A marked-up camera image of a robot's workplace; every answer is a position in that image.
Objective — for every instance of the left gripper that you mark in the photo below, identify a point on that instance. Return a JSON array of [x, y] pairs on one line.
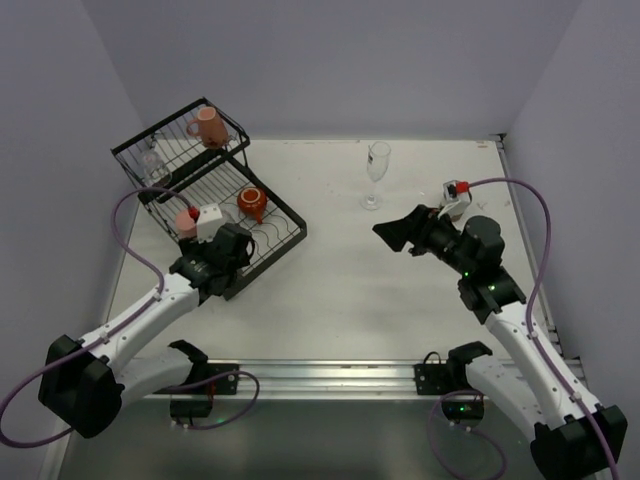
[[239, 245]]

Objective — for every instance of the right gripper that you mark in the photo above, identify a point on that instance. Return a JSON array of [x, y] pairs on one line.
[[420, 230]]

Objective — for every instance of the clear champagne flute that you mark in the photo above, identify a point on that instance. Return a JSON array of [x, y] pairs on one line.
[[378, 160]]

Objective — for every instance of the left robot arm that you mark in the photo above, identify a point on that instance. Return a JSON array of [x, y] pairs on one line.
[[87, 382]]

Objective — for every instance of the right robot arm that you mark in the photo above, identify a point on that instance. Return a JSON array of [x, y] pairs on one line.
[[571, 434]]

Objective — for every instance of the clear glass on upper rack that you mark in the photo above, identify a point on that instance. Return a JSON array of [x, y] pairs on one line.
[[156, 172]]

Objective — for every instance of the pink plastic cup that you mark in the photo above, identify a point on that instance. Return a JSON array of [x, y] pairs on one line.
[[185, 226]]

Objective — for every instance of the orange ceramic cup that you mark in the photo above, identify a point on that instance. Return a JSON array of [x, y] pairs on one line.
[[252, 201]]

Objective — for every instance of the pink ceramic mug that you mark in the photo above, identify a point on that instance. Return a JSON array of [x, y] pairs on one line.
[[209, 128]]

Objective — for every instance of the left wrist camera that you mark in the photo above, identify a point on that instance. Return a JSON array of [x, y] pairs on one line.
[[210, 219]]

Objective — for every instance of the aluminium mounting rail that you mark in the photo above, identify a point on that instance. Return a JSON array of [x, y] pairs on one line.
[[279, 379]]

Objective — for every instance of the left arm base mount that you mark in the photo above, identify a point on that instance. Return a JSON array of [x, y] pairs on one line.
[[208, 380]]

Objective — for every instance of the black wire dish rack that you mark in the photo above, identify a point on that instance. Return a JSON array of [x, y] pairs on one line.
[[206, 176]]

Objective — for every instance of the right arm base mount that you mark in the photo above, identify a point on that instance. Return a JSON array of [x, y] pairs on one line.
[[436, 376]]

